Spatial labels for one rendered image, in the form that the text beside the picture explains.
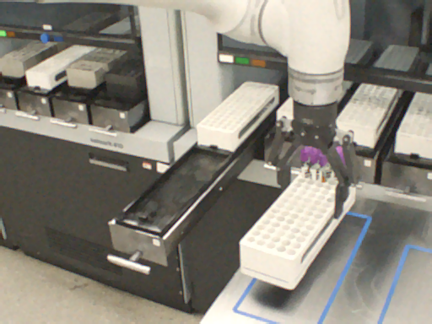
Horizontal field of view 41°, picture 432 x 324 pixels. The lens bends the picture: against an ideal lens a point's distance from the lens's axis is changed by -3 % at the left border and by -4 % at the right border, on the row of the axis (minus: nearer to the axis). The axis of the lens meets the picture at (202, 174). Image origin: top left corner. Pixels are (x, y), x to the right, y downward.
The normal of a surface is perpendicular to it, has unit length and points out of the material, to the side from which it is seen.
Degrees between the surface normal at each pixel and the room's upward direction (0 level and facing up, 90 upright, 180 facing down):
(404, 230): 0
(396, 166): 90
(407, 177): 90
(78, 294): 0
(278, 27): 89
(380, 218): 0
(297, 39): 91
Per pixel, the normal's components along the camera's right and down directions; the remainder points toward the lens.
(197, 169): -0.07, -0.85
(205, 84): -0.47, 0.49
